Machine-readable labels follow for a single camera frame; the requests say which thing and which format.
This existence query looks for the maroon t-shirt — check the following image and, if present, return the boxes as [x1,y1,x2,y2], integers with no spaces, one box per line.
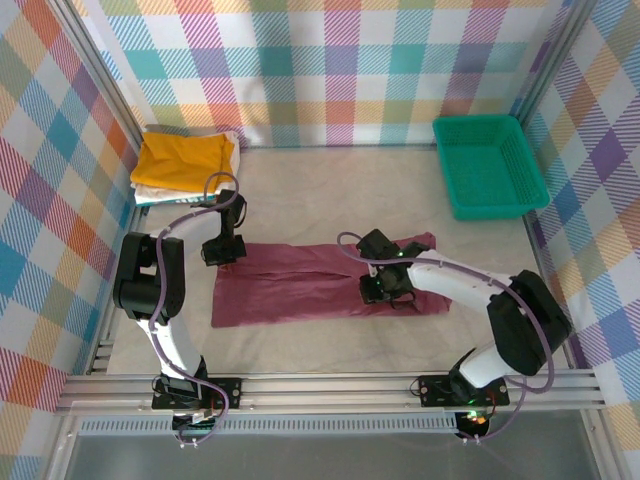
[210,230,451,329]

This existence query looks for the stack of folded clothes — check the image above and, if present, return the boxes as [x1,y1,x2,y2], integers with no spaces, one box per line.
[132,129,242,207]

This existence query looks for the folded yellow t-shirt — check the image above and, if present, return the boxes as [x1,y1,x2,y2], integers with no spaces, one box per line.
[129,130,236,194]

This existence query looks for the green plastic basket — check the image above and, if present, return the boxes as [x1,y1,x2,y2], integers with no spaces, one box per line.
[432,114,551,221]

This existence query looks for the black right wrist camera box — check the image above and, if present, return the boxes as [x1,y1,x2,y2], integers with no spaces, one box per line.
[356,228,400,262]

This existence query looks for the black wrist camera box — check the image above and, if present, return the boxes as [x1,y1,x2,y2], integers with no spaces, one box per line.
[219,189,249,226]
[356,228,400,262]

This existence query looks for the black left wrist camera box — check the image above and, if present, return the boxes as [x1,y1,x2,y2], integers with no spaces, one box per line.
[219,189,249,226]

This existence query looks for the thin black wire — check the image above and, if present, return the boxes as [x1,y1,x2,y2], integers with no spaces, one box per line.
[409,368,454,396]

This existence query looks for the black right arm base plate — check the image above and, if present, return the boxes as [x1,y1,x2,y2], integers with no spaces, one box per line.
[417,372,511,407]

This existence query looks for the long aluminium base rail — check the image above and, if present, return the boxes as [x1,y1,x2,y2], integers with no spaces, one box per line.
[54,369,606,416]

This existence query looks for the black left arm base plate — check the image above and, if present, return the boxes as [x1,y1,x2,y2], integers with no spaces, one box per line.
[152,377,244,411]

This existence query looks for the aluminium side rail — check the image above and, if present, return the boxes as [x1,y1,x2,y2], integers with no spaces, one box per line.
[87,204,149,376]

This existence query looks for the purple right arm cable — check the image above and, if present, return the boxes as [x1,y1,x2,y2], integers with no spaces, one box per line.
[338,230,556,444]

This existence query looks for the grey slotted cable duct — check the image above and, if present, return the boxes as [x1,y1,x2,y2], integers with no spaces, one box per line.
[77,417,461,436]

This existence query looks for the aluminium frame post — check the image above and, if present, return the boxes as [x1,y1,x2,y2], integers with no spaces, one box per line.
[514,0,596,131]
[47,0,146,151]

